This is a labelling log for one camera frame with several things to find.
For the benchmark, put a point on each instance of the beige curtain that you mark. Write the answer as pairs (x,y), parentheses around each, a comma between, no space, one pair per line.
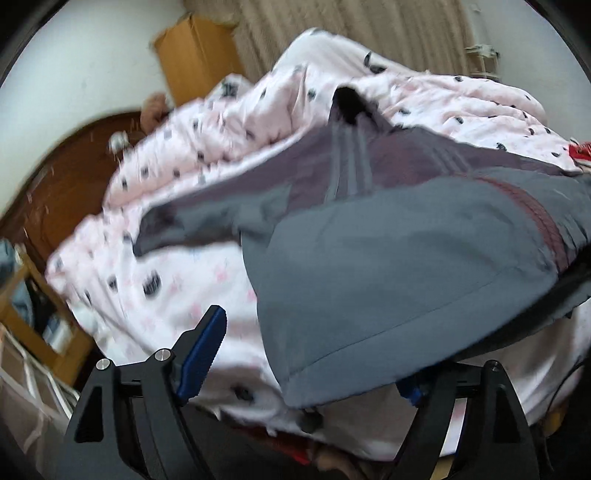
(369,23)

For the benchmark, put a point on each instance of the dark wooden headboard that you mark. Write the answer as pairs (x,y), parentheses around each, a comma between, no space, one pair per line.
(60,184)

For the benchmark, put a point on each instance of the white shelf rack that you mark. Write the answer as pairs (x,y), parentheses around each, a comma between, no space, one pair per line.
(482,50)

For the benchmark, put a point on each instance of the red cloth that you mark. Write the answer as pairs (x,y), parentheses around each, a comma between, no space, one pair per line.
(581,152)

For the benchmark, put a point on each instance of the wooden wardrobe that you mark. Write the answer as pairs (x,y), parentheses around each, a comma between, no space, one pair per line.
(198,55)

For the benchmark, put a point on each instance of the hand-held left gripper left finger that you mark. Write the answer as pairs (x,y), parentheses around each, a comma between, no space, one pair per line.
(203,355)

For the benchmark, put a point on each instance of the purple and grey striped jacket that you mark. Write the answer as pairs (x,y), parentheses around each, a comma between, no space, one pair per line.
(369,258)

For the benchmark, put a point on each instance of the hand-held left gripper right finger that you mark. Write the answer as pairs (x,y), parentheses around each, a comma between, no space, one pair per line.
(411,392)

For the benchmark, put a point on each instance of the wooden chair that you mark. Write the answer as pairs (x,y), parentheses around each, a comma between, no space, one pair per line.
(74,355)

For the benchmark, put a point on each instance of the pink cat-print quilt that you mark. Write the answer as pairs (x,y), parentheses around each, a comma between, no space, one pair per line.
(207,152)

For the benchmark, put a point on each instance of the white butterfly-print pillow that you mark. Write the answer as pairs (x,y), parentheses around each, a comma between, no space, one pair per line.
(332,50)

